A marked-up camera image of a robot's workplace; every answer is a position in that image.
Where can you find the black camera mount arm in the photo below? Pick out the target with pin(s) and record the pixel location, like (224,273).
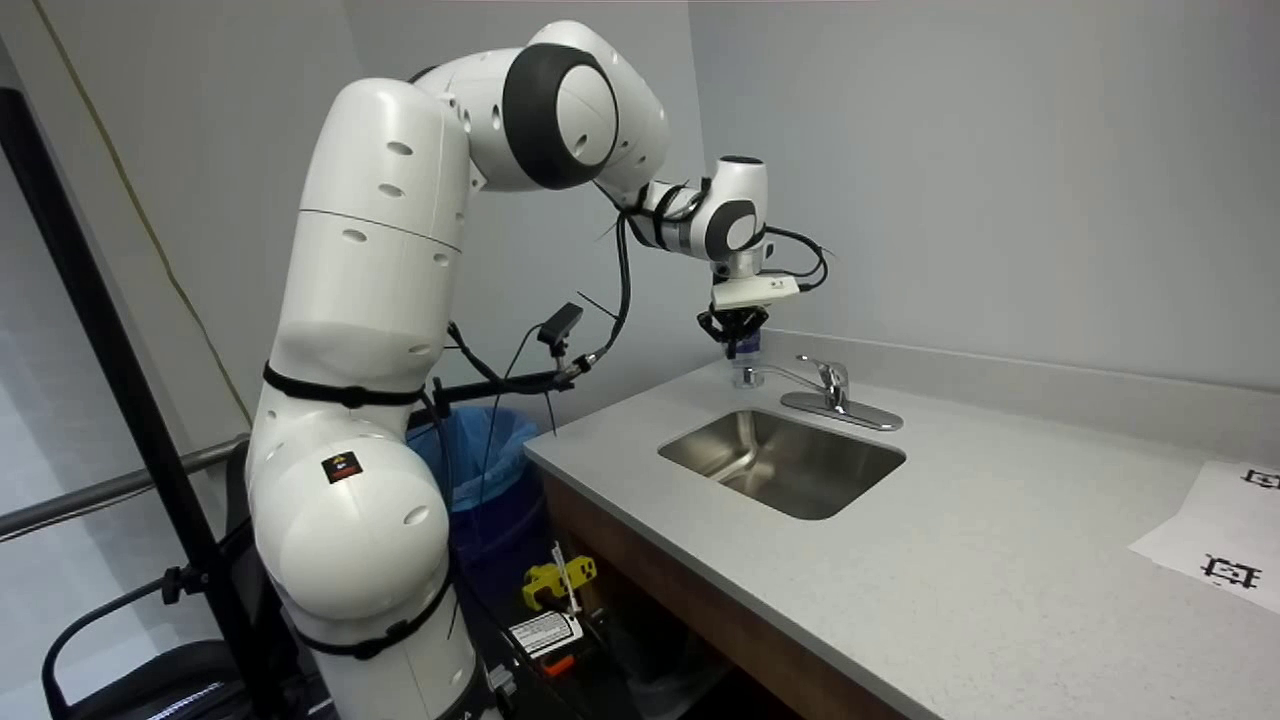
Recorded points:
(500,391)

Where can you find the yellow tool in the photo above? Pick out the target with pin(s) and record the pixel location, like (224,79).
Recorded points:
(563,582)

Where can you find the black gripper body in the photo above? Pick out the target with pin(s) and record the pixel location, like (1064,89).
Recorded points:
(734,325)

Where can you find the small black mounted camera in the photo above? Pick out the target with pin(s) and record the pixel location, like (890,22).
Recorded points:
(563,325)

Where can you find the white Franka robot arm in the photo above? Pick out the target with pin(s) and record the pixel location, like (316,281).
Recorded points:
(373,267)

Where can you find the white paper with markers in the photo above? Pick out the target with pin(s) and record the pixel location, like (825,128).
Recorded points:
(1219,534)

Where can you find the stainless steel sink basin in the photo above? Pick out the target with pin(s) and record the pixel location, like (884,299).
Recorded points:
(784,464)

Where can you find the black chair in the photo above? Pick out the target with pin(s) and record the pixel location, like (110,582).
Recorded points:
(144,683)

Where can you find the chrome sink faucet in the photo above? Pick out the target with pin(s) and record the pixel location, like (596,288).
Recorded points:
(839,398)

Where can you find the white labelled device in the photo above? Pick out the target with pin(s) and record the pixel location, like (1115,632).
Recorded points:
(545,632)

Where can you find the black stand pole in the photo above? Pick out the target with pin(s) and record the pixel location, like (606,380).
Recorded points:
(121,384)

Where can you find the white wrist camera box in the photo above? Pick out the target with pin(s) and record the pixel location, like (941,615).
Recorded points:
(756,288)

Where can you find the grey metal rail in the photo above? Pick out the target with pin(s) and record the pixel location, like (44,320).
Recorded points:
(92,497)

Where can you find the blue trash bin with liner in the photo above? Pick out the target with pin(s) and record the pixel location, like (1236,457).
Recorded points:
(484,486)

